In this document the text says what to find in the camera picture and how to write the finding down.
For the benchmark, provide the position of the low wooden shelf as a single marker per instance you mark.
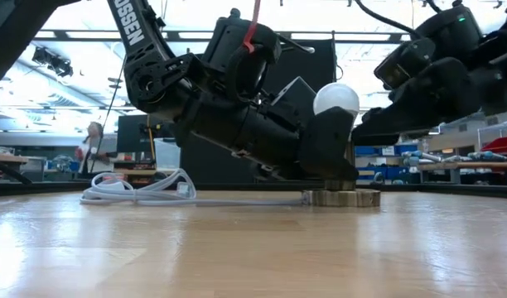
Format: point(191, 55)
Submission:
point(137, 165)

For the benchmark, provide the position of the black aluminium frame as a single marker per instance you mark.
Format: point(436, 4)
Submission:
point(444, 190)

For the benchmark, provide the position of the person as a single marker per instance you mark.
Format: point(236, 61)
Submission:
point(96, 149)

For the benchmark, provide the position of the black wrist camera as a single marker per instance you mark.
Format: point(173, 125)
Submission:
point(237, 62)
point(402, 62)

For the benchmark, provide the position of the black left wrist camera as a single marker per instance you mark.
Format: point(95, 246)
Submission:
point(237, 62)

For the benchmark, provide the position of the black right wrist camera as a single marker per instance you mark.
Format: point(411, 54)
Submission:
point(402, 62)

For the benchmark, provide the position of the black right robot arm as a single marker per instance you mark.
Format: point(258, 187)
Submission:
point(485, 49)

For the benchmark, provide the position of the blue plastic crate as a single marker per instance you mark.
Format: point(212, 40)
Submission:
point(65, 164)

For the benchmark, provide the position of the white lightbulb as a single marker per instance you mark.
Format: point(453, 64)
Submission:
point(336, 97)

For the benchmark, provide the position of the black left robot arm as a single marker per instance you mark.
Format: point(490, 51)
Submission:
point(150, 70)

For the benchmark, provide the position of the round lamp socket base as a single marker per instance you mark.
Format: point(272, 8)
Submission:
point(340, 198)

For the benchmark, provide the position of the wooden workbench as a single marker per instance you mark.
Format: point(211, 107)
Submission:
point(485, 165)

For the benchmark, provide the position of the blue storage bin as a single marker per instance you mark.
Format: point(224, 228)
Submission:
point(386, 171)
point(382, 150)

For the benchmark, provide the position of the black backdrop panel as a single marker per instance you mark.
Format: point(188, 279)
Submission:
point(204, 161)
point(307, 62)

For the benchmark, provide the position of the black monitor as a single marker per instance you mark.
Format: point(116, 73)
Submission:
point(129, 136)

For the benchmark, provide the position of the red storage bin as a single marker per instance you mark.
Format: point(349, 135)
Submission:
point(502, 145)

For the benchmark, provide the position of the clear plastic bin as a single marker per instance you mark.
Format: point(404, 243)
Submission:
point(167, 154)

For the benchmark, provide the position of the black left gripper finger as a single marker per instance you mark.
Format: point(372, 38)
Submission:
point(297, 97)
point(328, 145)

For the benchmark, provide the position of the wooden side table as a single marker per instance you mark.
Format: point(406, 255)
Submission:
point(5, 158)

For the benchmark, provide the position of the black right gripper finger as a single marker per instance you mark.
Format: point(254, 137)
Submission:
point(386, 126)

